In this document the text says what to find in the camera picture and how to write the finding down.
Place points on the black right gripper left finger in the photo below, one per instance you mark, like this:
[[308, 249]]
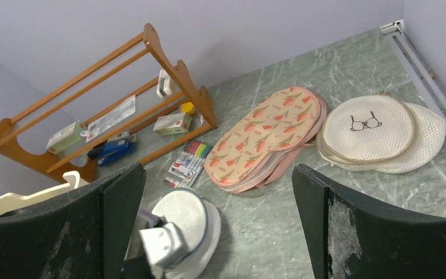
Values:
[[83, 233]]

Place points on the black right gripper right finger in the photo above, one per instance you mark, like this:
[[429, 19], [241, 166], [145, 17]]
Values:
[[353, 235]]

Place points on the white mesh laundry bag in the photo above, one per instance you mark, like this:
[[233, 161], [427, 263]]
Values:
[[200, 223]]

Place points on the cream plastic laundry basket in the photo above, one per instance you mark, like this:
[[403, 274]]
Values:
[[11, 201]]

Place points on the cream round laundry bag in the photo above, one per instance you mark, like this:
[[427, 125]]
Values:
[[380, 133]]

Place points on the peach patterned laundry bag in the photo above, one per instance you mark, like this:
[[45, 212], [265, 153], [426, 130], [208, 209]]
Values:
[[259, 148]]

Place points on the white box on shelf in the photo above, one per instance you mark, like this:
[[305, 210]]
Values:
[[66, 137]]

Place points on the orange wooden shelf rack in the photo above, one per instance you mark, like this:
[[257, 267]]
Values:
[[129, 69]]

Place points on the white packet on shelf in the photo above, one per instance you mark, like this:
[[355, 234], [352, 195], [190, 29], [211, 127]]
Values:
[[110, 119]]

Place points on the pack of coloured markers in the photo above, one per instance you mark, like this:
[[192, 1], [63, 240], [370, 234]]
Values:
[[188, 165]]

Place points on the small white red box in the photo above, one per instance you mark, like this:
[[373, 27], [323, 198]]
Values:
[[173, 124]]

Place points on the white upright box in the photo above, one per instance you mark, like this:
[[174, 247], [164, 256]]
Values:
[[165, 85]]

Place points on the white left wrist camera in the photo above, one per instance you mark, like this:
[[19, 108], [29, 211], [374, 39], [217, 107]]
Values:
[[163, 242]]

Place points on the aluminium table edge rail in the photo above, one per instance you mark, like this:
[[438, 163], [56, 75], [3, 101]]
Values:
[[424, 79]]

